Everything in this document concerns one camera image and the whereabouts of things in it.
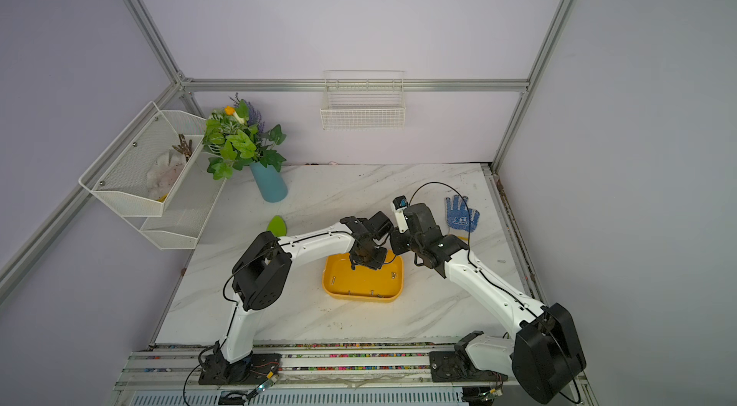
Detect blue dotted work glove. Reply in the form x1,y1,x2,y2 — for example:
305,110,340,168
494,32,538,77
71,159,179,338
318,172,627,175
445,194,481,233

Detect yellow plastic storage box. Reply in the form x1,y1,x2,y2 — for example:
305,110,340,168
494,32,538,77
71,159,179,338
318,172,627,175
322,252,404,304

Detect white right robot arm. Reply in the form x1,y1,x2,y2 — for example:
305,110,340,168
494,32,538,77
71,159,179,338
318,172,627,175
391,196,587,404

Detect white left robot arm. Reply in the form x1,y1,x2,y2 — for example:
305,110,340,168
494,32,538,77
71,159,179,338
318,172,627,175
220,211,393,364

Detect green yellow brush tool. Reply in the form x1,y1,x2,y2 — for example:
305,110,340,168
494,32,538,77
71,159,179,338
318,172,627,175
267,215,288,237

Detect teal vase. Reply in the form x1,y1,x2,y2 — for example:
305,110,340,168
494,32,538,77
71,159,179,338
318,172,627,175
250,162,288,203

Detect green artificial plant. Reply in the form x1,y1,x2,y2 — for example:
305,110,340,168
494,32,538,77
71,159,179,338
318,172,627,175
203,93,287,181

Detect brown twigs in shelf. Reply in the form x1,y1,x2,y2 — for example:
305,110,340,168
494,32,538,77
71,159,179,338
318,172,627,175
172,134,193,162

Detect white cloth in shelf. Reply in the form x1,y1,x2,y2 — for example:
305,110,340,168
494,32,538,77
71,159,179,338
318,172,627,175
146,150,186,201

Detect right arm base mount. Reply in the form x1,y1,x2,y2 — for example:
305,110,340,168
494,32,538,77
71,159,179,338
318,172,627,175
429,330,509,382

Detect white wire wall basket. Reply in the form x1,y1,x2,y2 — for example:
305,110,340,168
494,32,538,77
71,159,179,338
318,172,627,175
320,70,406,131

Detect aluminium rail platform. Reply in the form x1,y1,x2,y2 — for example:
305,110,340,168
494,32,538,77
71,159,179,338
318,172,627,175
108,341,533,405

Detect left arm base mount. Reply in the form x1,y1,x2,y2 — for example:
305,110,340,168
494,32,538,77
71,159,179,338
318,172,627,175
198,343,281,386

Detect white mesh wall shelf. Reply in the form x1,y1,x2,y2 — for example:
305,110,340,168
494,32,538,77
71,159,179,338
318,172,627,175
79,103,225,250

